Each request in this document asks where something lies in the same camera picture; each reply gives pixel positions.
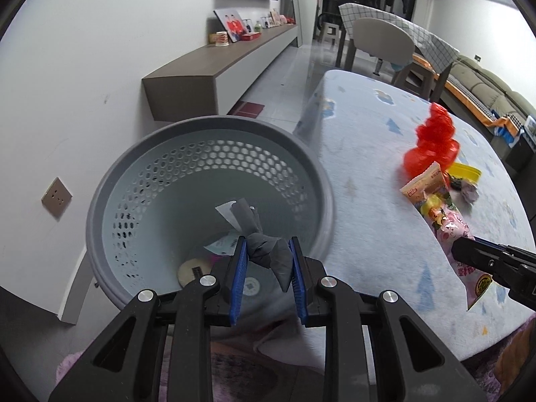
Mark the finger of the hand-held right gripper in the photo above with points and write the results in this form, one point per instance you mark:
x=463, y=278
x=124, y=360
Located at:
x=473, y=255
x=502, y=248

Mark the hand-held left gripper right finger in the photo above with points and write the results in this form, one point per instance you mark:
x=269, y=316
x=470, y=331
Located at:
x=298, y=280

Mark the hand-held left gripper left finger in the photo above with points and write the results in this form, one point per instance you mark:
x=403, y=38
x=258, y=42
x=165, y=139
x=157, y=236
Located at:
x=236, y=280

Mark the white round plastic cap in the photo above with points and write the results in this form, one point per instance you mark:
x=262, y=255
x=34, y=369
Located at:
x=251, y=287

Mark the light blue wipes packet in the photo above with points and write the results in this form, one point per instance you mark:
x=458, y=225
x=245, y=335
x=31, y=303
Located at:
x=222, y=245

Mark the dark grey bag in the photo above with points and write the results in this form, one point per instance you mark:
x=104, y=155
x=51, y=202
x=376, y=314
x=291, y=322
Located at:
x=268, y=255

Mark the pink snack packet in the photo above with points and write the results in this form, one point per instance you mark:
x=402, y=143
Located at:
x=444, y=217

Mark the grey perforated plastic basket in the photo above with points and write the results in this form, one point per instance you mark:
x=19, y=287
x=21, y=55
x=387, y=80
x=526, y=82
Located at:
x=167, y=167

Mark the crumpled grey paper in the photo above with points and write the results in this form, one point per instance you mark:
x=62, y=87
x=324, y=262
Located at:
x=469, y=194

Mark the small dark object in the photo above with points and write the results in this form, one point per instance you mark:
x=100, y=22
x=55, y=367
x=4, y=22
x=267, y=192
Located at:
x=456, y=183

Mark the black side cabinet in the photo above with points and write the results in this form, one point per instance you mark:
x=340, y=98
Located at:
x=521, y=153

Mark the red plastic bag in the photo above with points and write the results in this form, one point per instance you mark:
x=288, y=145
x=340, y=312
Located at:
x=431, y=150

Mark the houndstooth orange sofa cover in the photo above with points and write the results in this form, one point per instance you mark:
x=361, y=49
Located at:
x=469, y=96

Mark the green grey sofa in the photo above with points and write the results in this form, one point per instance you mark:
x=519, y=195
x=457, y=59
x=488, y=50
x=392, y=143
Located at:
x=494, y=88

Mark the red floor mat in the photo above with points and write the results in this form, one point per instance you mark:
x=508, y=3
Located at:
x=247, y=109

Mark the checked white tablecloth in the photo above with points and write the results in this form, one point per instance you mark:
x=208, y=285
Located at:
x=427, y=42

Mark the grey upholstered chair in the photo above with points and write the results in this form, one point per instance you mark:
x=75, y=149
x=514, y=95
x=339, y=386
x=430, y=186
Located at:
x=385, y=44

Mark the patterned paper cup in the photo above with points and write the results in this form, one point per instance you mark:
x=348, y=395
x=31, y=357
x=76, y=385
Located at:
x=222, y=38

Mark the flat red box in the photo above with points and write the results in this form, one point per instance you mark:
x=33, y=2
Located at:
x=250, y=37

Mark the grey stool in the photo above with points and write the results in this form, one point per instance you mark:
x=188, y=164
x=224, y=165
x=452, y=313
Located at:
x=330, y=33

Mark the small green bottle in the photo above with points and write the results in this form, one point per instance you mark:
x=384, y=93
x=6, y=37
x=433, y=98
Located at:
x=257, y=26

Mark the bronze wall socket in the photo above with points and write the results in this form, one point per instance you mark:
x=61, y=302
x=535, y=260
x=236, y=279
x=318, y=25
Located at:
x=56, y=197

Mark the wall-mounted wooden shelf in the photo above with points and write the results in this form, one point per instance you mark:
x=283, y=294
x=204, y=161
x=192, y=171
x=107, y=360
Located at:
x=201, y=67

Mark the small photo frame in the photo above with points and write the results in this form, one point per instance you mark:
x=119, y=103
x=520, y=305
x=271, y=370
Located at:
x=248, y=26

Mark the large photo frame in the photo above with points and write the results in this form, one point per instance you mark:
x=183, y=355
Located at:
x=230, y=25

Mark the pink decorative frame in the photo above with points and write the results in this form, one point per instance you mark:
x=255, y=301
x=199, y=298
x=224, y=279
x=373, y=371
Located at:
x=275, y=16

